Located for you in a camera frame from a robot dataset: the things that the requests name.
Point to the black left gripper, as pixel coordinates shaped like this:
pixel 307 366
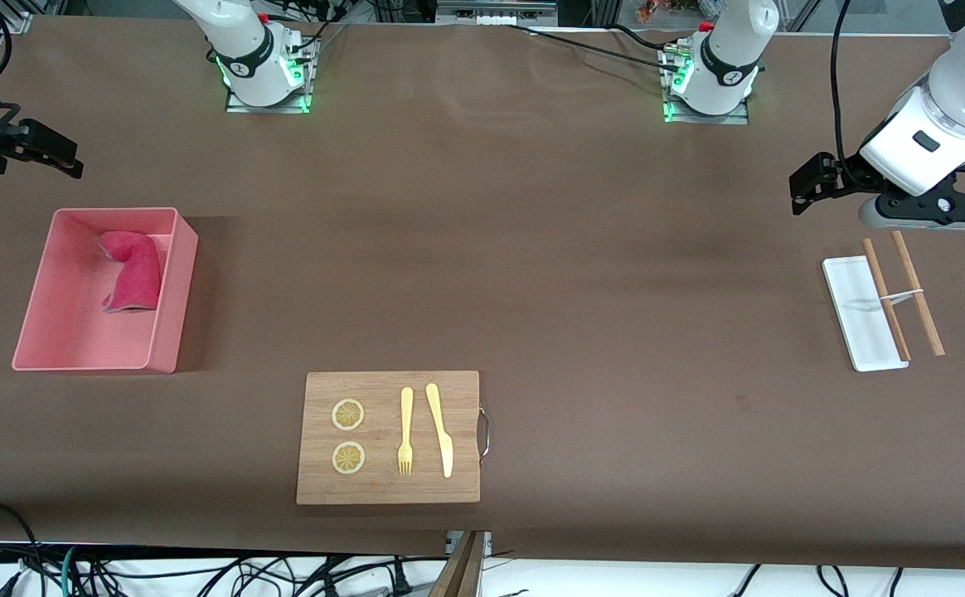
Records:
pixel 849 177

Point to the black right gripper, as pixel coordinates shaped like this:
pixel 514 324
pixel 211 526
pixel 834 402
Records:
pixel 2 139

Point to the pink microfibre cloth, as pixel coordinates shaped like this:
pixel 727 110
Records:
pixel 138 278

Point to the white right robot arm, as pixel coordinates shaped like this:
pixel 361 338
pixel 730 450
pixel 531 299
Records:
pixel 242 50

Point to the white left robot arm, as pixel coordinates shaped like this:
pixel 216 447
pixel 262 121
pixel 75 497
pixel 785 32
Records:
pixel 727 58

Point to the white rack base tray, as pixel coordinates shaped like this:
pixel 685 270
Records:
pixel 855 315

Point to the pink plastic bin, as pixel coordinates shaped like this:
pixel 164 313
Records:
pixel 76 340

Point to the grey metal box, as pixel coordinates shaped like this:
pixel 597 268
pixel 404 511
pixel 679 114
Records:
pixel 495 12

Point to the lemon slice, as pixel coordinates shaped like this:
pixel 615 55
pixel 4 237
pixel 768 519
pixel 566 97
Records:
pixel 347 414
pixel 348 458

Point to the yellow plastic fork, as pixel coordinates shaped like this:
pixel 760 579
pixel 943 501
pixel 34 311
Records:
pixel 406 414

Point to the yellow plastic knife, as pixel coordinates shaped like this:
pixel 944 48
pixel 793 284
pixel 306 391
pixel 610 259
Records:
pixel 441 431

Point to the wooden beam under table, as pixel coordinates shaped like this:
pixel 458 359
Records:
pixel 462 572

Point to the aluminium profile bracket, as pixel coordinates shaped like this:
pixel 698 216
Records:
pixel 453 543

